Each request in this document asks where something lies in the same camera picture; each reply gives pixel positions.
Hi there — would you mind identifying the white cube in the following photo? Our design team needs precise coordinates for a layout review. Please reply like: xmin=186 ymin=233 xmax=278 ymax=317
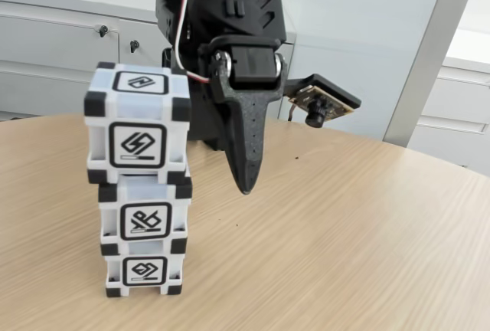
xmin=83 ymin=61 xmax=192 ymax=185
xmin=97 ymin=173 xmax=193 ymax=246
xmin=100 ymin=238 xmax=188 ymax=298

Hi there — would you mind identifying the frosted glass partition panel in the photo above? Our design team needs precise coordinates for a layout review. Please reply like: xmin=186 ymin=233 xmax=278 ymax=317
xmin=277 ymin=0 xmax=452 ymax=143

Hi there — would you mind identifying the white cube, paperclip-like symbol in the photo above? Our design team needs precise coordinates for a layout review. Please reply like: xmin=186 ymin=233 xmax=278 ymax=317
xmin=100 ymin=238 xmax=188 ymax=298

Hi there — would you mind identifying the white drawer cabinet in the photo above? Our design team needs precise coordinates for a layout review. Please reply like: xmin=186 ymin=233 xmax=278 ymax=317
xmin=384 ymin=26 xmax=490 ymax=179

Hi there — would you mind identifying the long white cabinet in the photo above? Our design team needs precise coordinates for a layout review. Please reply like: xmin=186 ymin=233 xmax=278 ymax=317
xmin=0 ymin=0 xmax=299 ymax=122

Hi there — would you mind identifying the red white servo wire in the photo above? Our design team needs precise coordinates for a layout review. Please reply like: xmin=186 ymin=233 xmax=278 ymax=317
xmin=174 ymin=0 xmax=230 ymax=85

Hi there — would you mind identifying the black camera module with board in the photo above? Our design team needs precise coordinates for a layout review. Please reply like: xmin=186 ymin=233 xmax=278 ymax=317
xmin=283 ymin=73 xmax=363 ymax=129

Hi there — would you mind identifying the grey metal partition post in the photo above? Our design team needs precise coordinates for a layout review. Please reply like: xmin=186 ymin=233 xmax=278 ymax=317
xmin=382 ymin=0 xmax=484 ymax=144

